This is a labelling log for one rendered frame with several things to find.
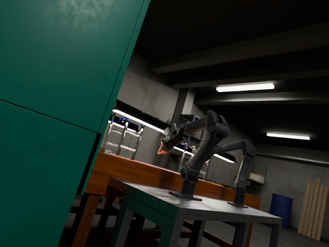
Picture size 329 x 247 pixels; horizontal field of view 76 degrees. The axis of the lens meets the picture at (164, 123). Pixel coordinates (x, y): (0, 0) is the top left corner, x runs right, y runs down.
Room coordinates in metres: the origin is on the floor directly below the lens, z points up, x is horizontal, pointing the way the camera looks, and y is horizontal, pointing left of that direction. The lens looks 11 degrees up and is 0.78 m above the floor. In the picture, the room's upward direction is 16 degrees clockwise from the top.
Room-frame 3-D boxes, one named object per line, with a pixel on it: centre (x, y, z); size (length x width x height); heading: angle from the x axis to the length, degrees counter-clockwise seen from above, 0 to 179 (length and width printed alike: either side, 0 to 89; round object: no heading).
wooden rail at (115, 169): (1.59, -0.39, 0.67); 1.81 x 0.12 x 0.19; 130
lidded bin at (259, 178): (8.21, -4.02, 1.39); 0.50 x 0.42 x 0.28; 134
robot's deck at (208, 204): (1.46, -0.25, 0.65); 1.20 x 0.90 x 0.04; 134
